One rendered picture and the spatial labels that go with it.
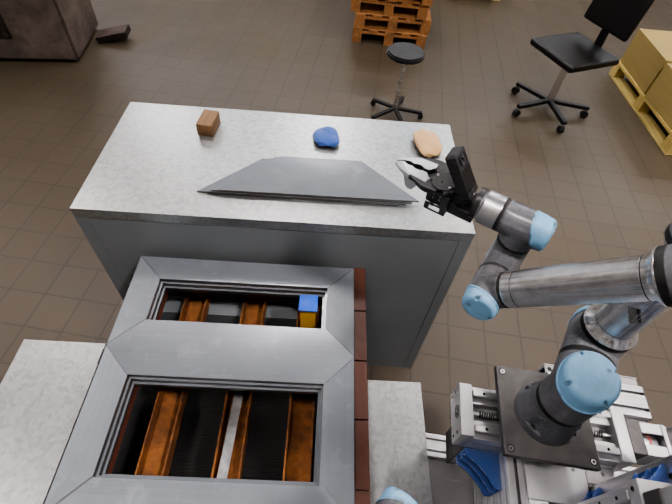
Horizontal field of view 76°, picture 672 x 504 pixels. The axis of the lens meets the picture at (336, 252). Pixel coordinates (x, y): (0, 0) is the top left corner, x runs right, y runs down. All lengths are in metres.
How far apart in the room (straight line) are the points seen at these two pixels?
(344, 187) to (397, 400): 0.73
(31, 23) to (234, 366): 3.83
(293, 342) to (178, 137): 0.89
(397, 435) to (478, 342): 1.15
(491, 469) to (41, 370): 1.34
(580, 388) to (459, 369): 1.41
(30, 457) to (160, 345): 0.44
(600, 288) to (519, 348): 1.79
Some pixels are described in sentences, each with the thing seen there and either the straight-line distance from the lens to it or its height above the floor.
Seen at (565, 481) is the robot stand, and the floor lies 0.95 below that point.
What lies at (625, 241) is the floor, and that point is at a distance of 3.49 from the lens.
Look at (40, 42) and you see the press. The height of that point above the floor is 0.19.
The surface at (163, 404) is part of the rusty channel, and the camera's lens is 1.55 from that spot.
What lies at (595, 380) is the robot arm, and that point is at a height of 1.26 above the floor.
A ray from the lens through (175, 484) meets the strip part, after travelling 1.28.
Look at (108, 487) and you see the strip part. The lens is 1.33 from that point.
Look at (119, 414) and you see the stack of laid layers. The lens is 1.40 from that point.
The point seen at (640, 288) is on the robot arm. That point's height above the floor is 1.56.
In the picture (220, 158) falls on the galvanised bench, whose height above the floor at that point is 1.05.
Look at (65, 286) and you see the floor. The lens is 2.83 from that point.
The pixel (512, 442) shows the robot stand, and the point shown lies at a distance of 1.19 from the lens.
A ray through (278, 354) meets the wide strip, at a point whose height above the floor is 0.86.
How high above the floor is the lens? 2.08
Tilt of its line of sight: 51 degrees down
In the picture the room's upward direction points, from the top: 6 degrees clockwise
